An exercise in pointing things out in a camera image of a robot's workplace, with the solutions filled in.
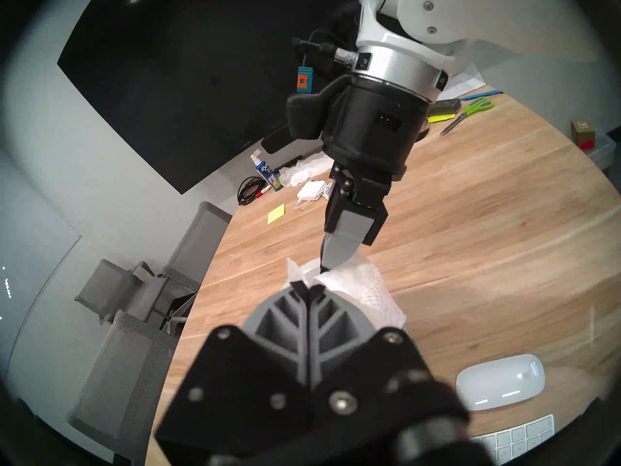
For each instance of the large black wall screen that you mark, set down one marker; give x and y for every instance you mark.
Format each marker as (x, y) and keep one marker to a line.
(194, 81)

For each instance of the red marker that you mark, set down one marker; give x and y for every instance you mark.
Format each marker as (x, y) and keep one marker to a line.
(263, 192)

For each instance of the whiteboard cleaner spray bottle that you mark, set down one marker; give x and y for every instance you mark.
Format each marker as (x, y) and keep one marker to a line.
(268, 171)

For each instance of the white computer mouse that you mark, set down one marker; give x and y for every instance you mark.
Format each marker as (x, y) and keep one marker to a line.
(499, 381)

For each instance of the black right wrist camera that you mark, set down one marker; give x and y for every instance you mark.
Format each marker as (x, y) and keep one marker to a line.
(310, 113)

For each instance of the white disinfecting wipe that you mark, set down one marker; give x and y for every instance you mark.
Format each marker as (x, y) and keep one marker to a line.
(368, 288)

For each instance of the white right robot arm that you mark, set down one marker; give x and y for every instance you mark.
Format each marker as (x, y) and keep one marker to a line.
(436, 18)

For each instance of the grey office chair with armrests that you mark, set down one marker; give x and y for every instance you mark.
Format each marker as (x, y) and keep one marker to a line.
(131, 295)

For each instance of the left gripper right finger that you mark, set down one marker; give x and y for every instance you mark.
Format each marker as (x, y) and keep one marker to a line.
(359, 373)

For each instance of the wide glass wall whiteboard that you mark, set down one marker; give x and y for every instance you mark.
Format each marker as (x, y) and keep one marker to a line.
(29, 256)

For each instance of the black block eraser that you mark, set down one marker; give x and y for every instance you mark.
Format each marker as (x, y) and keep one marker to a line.
(449, 105)

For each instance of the yellow highlighter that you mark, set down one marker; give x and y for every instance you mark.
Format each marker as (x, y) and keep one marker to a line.
(441, 117)

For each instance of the small cardboard box red label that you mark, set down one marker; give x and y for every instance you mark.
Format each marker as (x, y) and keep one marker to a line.
(583, 132)

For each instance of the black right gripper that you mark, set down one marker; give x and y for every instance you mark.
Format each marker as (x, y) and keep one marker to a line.
(373, 130)

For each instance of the yellow sticky note pad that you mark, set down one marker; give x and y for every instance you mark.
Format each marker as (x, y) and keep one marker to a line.
(276, 213)

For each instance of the crumpled white tissue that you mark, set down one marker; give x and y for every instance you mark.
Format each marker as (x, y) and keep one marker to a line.
(303, 171)

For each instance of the translucent grey plastic bin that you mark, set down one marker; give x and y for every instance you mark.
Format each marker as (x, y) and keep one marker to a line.
(604, 152)

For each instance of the white paper sheet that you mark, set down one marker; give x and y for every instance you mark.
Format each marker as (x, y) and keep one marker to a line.
(463, 81)

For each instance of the blue pen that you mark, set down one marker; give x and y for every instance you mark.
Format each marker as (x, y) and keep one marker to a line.
(478, 95)

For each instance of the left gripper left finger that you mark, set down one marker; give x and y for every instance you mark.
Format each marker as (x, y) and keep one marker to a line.
(252, 382)

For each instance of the grey mesh chair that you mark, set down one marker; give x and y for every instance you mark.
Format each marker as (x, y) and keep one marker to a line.
(199, 241)
(126, 377)

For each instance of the white slim keyboard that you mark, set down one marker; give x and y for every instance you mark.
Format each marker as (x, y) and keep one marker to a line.
(519, 438)

